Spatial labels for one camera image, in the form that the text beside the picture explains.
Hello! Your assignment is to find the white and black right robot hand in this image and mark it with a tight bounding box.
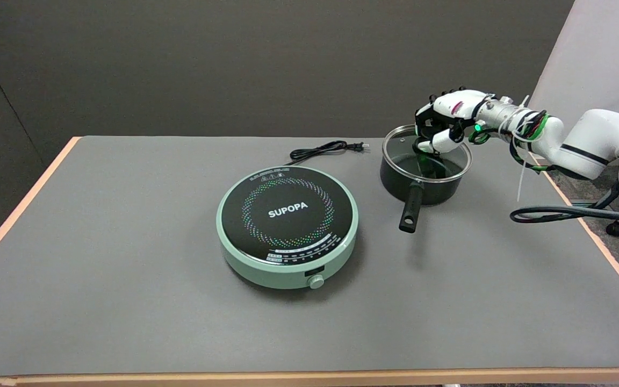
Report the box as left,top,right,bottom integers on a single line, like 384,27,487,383
414,88,495,157

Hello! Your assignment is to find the glass pot lid black knob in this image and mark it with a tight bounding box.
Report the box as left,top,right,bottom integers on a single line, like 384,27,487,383
383,125,472,183

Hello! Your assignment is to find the green round induction cooker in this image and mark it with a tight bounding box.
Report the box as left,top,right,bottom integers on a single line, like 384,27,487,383
216,166,359,290

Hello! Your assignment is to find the black chair base with castor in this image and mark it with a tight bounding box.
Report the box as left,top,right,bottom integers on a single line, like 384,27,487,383
570,182,619,238

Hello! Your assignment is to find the black saucepan with handle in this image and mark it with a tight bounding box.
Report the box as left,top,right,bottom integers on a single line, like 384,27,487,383
380,153,467,234

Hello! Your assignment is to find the black cooker power cord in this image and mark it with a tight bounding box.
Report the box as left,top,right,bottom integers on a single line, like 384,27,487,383
284,141,370,166

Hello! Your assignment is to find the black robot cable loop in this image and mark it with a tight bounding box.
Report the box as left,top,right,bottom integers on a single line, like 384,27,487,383
510,206,619,224

